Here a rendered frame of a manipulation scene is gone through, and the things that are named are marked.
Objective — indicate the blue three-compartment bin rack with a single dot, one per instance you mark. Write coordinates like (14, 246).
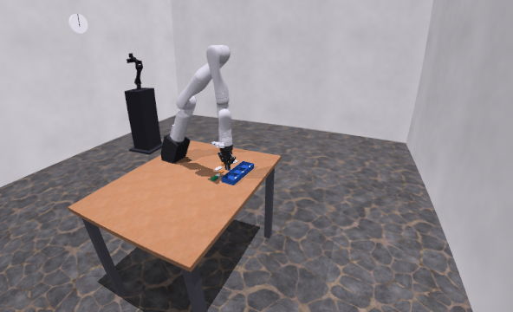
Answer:
(237, 173)

